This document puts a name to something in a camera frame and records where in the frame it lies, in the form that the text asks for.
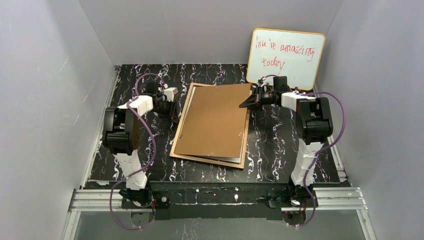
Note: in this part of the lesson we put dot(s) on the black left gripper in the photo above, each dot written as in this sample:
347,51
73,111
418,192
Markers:
173,110

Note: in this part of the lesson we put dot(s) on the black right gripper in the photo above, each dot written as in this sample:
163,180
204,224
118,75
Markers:
259,98

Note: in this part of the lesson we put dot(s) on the brown frame backing board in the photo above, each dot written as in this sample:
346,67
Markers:
212,122

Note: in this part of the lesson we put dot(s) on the black wooden picture frame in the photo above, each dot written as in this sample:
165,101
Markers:
177,132

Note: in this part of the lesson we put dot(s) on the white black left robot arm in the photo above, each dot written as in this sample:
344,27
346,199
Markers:
121,128

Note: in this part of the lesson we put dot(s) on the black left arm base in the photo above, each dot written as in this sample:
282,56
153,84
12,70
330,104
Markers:
144,199

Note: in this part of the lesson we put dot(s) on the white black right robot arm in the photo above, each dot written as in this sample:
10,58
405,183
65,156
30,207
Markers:
313,122

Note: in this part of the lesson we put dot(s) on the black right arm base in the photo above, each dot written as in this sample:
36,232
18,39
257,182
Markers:
291,197

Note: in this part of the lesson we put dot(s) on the whiteboard with red writing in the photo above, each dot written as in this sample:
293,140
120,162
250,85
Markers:
294,54

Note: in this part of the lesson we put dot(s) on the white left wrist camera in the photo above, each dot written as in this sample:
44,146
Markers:
170,94

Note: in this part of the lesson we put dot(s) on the aluminium mounting rail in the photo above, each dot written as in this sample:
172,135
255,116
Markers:
227,200

